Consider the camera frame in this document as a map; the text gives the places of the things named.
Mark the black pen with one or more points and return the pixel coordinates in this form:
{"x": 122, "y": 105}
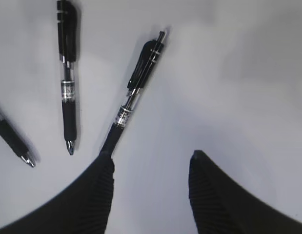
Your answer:
{"x": 67, "y": 42}
{"x": 149, "y": 56}
{"x": 15, "y": 142}

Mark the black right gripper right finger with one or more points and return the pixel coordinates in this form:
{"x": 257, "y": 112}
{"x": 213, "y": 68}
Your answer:
{"x": 221, "y": 206}

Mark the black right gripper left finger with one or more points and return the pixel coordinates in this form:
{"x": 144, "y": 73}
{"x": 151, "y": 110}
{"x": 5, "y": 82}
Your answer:
{"x": 82, "y": 208}

